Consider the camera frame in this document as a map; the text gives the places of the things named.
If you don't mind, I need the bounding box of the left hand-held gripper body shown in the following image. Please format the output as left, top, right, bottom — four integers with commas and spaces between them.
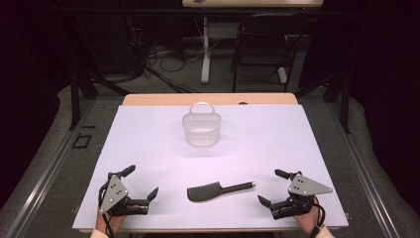
98, 172, 150, 216

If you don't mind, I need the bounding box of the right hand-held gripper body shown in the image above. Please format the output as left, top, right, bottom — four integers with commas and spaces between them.
270, 172, 334, 220

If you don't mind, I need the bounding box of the white plastic basket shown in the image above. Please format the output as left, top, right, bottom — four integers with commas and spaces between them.
181, 101, 222, 148

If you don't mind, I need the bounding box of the person's left hand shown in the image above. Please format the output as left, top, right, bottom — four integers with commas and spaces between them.
94, 203, 143, 234

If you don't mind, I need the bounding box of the person's right hand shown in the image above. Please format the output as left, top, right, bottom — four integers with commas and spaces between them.
292, 199, 326, 236

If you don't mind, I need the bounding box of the white table sheet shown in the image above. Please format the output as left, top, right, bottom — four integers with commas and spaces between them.
72, 103, 350, 231

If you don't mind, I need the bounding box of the wooden table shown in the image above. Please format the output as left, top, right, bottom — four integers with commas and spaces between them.
78, 92, 342, 234

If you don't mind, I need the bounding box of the black chair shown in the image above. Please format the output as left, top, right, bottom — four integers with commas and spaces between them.
231, 13, 310, 93

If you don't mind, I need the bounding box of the background desk with white legs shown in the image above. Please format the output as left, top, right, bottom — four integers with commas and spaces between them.
181, 0, 325, 84

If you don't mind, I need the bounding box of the grey box under desk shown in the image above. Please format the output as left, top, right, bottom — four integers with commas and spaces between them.
207, 22, 241, 40

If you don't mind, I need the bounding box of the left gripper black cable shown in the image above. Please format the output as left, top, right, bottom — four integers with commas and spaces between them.
97, 179, 117, 238

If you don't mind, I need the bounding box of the aluminium floor rail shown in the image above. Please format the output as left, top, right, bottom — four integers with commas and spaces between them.
325, 102, 401, 238
4, 98, 97, 238

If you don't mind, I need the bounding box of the black metal frame post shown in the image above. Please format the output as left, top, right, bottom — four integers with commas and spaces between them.
68, 70, 81, 131

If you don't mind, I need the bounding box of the tangle of floor cables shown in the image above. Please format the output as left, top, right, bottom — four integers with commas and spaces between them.
142, 33, 206, 94

